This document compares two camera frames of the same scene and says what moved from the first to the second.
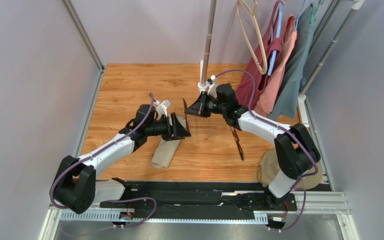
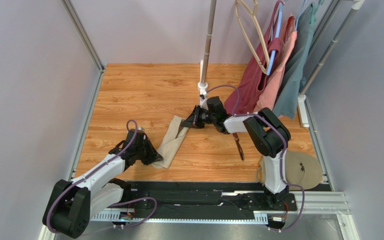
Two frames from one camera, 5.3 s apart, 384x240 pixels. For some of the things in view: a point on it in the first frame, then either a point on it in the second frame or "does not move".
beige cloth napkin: (165, 150) does not move
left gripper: (178, 131) to (153, 155)
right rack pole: (357, 5) does not move
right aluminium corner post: (327, 17) does not move
